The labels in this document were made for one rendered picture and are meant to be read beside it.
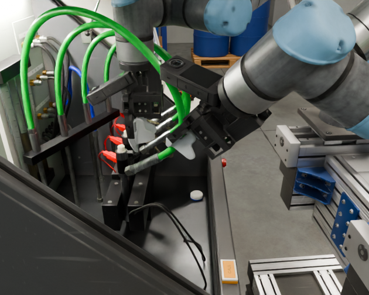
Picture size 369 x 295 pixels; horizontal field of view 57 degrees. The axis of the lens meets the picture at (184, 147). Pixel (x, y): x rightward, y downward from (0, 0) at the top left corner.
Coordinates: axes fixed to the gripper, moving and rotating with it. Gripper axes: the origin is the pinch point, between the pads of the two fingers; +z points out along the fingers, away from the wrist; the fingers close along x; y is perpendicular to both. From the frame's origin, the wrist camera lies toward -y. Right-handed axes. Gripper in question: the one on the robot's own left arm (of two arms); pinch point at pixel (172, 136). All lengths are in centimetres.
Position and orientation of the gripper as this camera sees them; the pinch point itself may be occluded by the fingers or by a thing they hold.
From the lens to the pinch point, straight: 64.0
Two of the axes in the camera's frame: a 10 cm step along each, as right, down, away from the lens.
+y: 6.7, 7.4, 0.5
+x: 5.8, -5.7, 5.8
